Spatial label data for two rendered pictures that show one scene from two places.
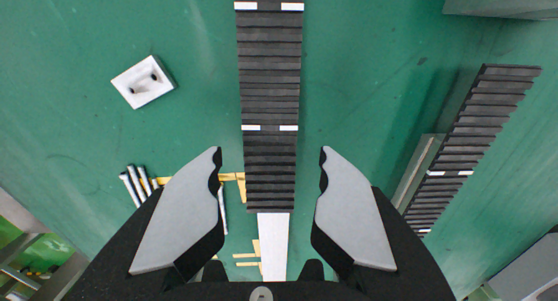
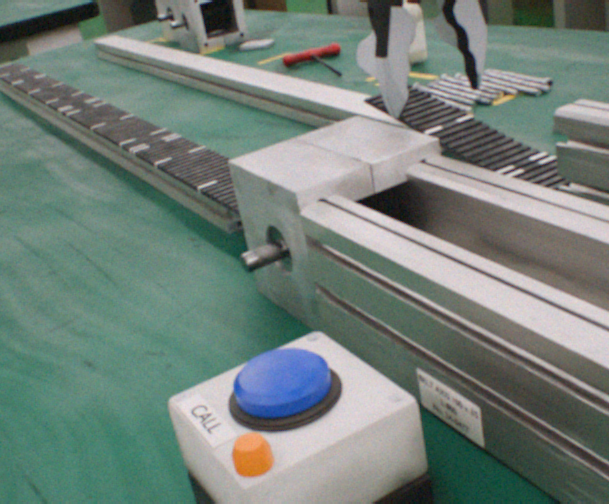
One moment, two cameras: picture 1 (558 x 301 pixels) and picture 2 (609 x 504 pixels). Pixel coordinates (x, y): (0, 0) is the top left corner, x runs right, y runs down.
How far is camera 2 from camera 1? 0.68 m
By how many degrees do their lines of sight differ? 41
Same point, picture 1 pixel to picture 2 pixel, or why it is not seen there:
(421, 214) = (196, 163)
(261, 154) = (437, 112)
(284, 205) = (378, 100)
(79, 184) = (588, 64)
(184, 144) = (512, 118)
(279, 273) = (289, 88)
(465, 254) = not seen: outside the picture
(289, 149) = (417, 121)
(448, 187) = (207, 175)
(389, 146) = not seen: hidden behind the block
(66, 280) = (572, 20)
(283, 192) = not seen: hidden behind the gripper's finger
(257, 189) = (416, 98)
